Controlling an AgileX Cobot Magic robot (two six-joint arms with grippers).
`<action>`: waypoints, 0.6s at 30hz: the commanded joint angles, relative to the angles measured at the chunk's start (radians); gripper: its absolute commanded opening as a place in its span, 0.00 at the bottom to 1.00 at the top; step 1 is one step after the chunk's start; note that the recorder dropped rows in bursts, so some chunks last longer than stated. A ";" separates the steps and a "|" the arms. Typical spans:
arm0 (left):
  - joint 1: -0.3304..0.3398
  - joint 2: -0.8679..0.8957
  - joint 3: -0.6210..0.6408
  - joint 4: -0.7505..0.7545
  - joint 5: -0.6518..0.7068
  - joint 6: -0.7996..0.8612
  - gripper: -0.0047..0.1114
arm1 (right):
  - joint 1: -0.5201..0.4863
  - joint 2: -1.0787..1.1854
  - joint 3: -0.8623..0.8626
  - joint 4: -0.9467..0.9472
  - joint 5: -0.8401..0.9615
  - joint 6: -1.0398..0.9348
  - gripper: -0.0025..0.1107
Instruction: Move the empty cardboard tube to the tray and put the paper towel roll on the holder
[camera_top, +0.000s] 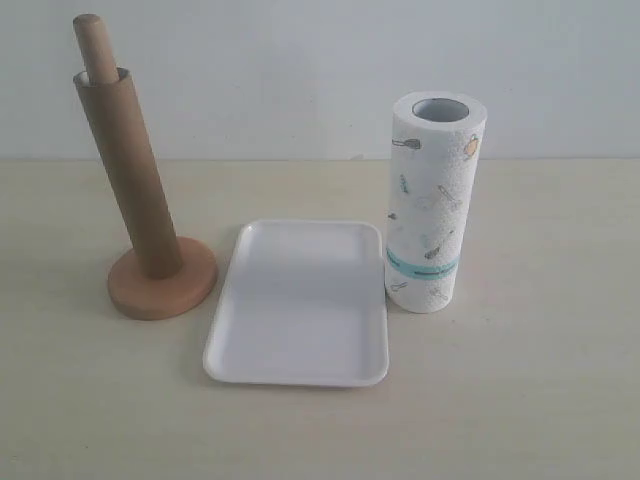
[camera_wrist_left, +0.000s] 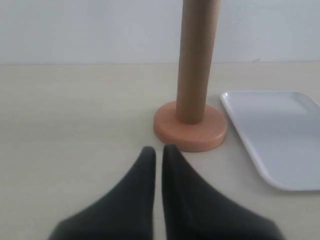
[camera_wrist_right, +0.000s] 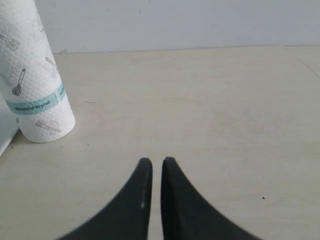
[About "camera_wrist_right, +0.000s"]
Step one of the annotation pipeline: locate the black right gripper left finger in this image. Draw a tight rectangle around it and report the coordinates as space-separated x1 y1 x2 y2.
61 158 153 240

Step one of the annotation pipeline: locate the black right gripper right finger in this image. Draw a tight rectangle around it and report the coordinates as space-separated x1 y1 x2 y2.
160 157 257 240

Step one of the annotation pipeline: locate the printed white paper towel roll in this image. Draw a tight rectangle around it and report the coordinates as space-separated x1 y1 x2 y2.
0 0 76 143

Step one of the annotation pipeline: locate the white rectangular plastic tray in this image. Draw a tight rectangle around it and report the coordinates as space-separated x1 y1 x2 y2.
0 95 19 155

